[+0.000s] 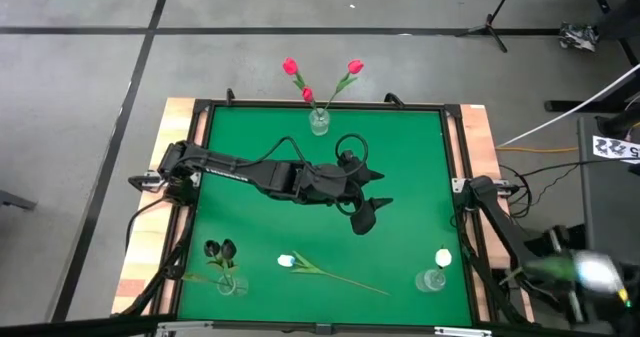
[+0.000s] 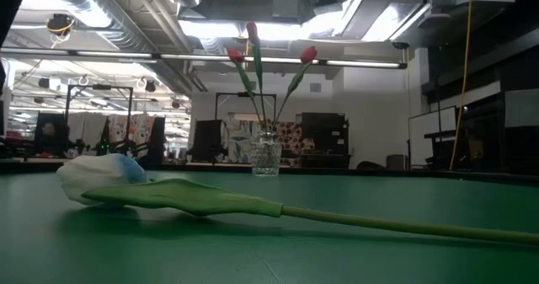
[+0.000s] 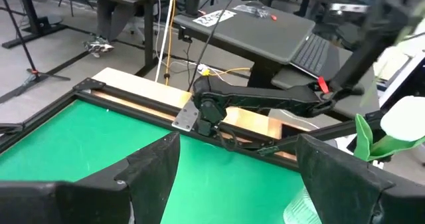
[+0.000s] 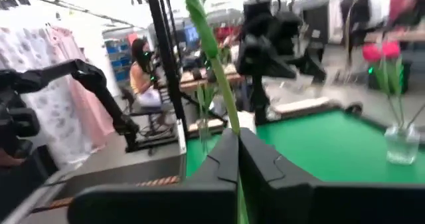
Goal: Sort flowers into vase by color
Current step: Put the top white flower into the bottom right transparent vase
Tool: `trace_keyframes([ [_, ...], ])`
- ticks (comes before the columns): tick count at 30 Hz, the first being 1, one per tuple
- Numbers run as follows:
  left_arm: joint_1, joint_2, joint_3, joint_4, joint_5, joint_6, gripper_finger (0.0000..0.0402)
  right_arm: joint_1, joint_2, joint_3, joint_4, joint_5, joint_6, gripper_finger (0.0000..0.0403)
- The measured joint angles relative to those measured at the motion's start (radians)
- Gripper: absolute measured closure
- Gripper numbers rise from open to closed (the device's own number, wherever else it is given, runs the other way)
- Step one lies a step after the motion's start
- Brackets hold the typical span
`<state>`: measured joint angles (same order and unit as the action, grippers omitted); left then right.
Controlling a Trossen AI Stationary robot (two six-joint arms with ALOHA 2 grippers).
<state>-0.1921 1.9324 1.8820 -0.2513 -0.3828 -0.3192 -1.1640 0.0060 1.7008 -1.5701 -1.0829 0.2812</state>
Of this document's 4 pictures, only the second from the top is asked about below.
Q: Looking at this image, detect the pink artificial tulip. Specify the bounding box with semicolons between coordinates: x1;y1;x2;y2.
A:
227;47;267;136
271;45;318;133

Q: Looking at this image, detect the clear glass vase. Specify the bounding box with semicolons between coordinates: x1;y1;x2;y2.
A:
249;131;283;178

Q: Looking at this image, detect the floral patterned fabric panel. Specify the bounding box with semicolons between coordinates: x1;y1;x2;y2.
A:
273;121;315;167
107;114;155;150

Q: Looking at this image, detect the black cabinet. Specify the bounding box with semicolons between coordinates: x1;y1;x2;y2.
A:
301;111;350;169

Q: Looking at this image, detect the black monitor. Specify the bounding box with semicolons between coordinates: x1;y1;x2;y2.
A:
191;119;224;163

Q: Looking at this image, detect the grey chair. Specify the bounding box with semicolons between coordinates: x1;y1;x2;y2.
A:
386;153;408;170

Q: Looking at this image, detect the whiteboard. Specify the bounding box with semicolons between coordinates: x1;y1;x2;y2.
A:
408;105;459;167

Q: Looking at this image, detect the long ceiling light bar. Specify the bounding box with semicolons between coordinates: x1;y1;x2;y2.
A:
0;46;408;69

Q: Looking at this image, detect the green felt mat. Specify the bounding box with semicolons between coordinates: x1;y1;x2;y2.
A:
0;169;539;284

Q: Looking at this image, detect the white artificial tulip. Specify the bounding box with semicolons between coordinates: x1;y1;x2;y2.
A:
56;153;539;246

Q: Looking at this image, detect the black ceiling device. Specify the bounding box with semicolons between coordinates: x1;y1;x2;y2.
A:
45;13;76;39

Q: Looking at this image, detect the black rig frame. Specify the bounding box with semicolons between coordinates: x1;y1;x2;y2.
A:
215;91;278;127
65;83;134;150

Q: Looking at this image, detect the black metal table frame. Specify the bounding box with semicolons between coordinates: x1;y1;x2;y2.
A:
0;160;539;186

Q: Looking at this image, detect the silver round ventilation duct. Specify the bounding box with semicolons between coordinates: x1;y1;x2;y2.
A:
35;0;203;92

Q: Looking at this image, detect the yellow hanging cable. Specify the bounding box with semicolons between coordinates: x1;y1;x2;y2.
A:
449;0;475;170

